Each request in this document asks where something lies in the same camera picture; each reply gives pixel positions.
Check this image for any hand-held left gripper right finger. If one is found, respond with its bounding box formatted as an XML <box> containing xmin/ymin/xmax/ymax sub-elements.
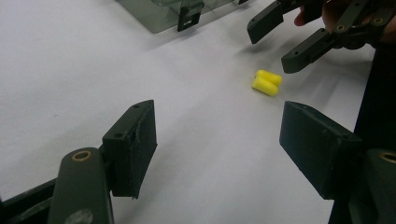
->
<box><xmin>278</xmin><ymin>100</ymin><xmax>364</xmax><ymax>201</ymax></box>

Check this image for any yellow foam earplug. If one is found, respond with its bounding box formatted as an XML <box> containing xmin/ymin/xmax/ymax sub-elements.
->
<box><xmin>250</xmin><ymin>75</ymin><xmax>279</xmax><ymax>97</ymax></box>
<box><xmin>255</xmin><ymin>69</ymin><xmax>284</xmax><ymax>88</ymax></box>

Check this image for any clear grey compartment box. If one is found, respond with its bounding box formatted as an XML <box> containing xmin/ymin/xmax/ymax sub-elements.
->
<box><xmin>115</xmin><ymin>0</ymin><xmax>250</xmax><ymax>35</ymax></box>

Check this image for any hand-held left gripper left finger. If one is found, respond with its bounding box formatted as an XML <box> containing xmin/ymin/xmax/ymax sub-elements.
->
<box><xmin>102</xmin><ymin>99</ymin><xmax>159</xmax><ymax>200</ymax></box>

